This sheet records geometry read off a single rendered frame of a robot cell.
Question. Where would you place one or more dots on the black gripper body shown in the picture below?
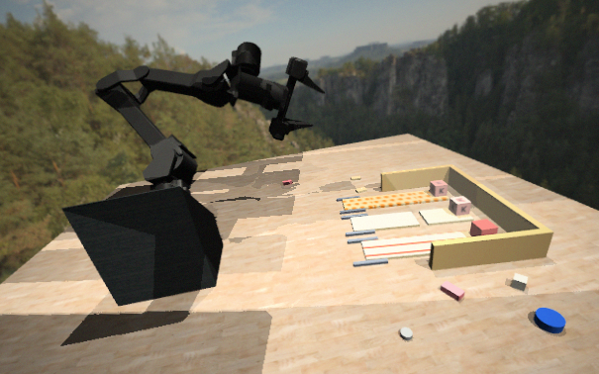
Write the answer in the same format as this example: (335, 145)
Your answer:
(275, 96)

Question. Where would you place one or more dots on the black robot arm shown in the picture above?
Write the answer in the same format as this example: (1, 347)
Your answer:
(173, 163)

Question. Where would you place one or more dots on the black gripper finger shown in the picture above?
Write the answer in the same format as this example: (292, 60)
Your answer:
(308, 82)
(295, 125)

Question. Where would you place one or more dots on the blue flat disc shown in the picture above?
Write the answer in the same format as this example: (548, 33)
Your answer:
(549, 320)

